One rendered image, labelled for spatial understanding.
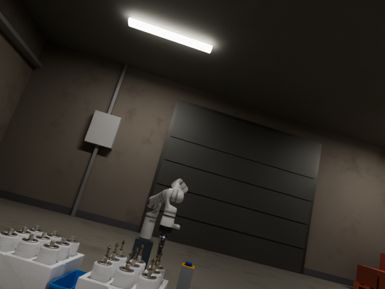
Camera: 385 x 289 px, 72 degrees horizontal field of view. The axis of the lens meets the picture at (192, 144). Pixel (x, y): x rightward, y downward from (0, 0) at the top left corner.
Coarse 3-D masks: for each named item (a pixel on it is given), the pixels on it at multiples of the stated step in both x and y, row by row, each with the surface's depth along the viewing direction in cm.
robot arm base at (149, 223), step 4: (144, 220) 207; (148, 220) 206; (152, 220) 206; (144, 224) 206; (148, 224) 205; (152, 224) 206; (144, 228) 204; (148, 228) 204; (152, 228) 206; (140, 232) 206; (144, 232) 204; (148, 232) 204; (140, 236) 204; (144, 236) 203; (148, 236) 204; (148, 240) 204
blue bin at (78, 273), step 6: (78, 270) 152; (66, 276) 140; (72, 276) 147; (78, 276) 151; (54, 282) 128; (60, 282) 134; (66, 282) 141; (72, 282) 149; (54, 288) 123; (60, 288) 123; (66, 288) 123; (72, 288) 125
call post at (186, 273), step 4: (184, 268) 144; (188, 268) 144; (180, 272) 144; (184, 272) 144; (188, 272) 144; (192, 272) 143; (180, 276) 143; (184, 276) 143; (188, 276) 143; (180, 280) 143; (184, 280) 143; (188, 280) 142; (180, 284) 142; (184, 284) 142; (188, 284) 142; (176, 288) 142; (180, 288) 142; (184, 288) 142; (188, 288) 142
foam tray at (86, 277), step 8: (88, 272) 134; (80, 280) 123; (88, 280) 123; (112, 280) 131; (80, 288) 123; (88, 288) 122; (96, 288) 122; (104, 288) 122; (112, 288) 122; (120, 288) 124; (160, 288) 139
